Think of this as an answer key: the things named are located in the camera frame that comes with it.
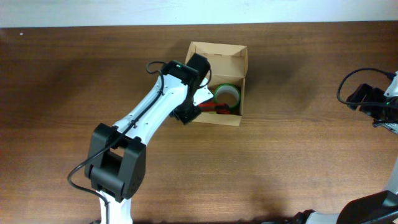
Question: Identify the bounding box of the orange utility knife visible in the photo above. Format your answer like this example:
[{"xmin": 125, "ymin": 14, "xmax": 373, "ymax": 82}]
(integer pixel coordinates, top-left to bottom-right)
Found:
[{"xmin": 198, "ymin": 102, "xmax": 231, "ymax": 114}]

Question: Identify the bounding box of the green tape roll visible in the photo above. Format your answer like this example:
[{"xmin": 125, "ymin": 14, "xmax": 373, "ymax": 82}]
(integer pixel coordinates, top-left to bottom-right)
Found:
[{"xmin": 214, "ymin": 83, "xmax": 241, "ymax": 108}]

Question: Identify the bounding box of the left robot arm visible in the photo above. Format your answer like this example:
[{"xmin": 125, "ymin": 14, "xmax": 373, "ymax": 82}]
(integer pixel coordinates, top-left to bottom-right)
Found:
[{"xmin": 85, "ymin": 54, "xmax": 213, "ymax": 223}]

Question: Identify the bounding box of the cardboard box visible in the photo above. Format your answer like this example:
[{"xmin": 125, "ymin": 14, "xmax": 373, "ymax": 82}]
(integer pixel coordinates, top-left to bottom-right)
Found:
[{"xmin": 185, "ymin": 42, "xmax": 248, "ymax": 126}]

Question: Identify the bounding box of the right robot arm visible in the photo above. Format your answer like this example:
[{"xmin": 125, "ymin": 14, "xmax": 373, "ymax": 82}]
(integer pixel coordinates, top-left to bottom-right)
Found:
[{"xmin": 290, "ymin": 81, "xmax": 397, "ymax": 224}]

